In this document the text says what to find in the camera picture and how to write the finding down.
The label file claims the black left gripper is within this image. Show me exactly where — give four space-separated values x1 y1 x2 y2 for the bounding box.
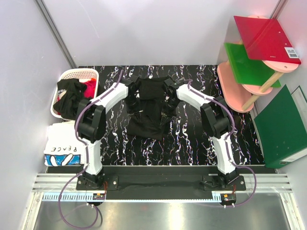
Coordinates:
124 95 142 122

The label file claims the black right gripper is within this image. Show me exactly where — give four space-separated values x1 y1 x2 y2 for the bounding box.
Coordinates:
161 98 180 126

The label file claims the black printed t-shirt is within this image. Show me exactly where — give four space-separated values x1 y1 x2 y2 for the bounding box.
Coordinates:
127 76 173 140

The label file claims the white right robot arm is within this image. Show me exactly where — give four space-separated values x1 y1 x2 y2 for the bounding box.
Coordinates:
161 79 239 190

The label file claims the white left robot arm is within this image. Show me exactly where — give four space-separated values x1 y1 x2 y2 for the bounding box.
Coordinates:
75 76 142 190

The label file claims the red t-shirt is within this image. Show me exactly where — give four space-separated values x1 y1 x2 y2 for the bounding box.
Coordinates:
83 79 96 99

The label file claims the white plastic laundry basket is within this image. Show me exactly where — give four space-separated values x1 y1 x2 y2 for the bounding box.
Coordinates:
50 68 99 119

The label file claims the pink wooden tiered shelf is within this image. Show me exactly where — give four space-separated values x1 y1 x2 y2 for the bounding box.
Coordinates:
217 15 301 113

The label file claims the white folded peace t-shirt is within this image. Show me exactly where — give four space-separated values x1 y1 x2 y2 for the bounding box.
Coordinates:
44 121 85 167

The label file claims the light green plastic folder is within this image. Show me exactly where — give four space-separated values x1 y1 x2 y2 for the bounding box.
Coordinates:
224 43 275 86

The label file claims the red plastic folder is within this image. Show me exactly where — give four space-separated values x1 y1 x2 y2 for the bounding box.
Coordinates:
234 16 301 65

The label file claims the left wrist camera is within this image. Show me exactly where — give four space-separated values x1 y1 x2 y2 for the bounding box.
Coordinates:
129 75 141 93

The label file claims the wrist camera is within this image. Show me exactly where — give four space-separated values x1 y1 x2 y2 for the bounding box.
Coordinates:
163 79 177 96
129 75 141 93

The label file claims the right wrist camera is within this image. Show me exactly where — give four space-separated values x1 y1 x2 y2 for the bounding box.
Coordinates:
163 79 177 96

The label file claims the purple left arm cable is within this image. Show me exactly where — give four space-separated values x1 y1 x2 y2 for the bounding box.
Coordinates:
57 69 124 228

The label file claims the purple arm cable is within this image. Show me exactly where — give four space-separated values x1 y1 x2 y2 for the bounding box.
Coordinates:
184 79 256 207
57 69 124 228

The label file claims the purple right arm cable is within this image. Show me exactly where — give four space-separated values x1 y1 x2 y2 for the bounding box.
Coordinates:
184 79 256 207

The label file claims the dark green ring binder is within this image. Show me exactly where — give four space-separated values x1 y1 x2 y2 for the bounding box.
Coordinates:
254 86 307 169

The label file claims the aluminium frame rail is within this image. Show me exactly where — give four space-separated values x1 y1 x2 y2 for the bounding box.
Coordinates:
21 171 305 230

